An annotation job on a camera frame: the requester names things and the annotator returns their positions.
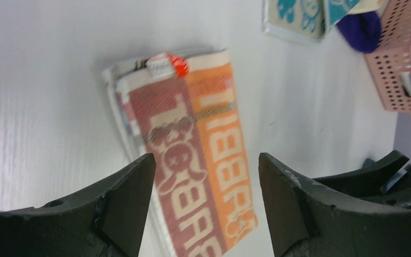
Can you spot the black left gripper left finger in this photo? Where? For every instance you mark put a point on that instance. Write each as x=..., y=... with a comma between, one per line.
x=106, y=218

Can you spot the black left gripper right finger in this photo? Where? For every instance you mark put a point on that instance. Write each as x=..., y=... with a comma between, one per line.
x=307, y=218

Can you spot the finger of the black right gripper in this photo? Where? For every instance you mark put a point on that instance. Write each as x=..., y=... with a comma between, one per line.
x=355, y=184

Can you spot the cream rabbit text towel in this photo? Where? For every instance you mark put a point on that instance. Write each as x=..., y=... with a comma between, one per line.
x=182, y=108

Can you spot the dark teal cloth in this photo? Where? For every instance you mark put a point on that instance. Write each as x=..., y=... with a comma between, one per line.
x=388, y=176

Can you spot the pink plastic basket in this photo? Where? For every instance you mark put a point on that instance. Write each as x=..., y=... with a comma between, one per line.
x=393, y=57

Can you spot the purple cloth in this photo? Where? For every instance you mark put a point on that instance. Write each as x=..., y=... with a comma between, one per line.
x=361, y=31

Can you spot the teal bunny pattern towel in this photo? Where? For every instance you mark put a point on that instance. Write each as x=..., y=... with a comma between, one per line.
x=303, y=21

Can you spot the yellow cloth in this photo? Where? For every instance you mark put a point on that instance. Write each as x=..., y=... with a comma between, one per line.
x=365, y=6

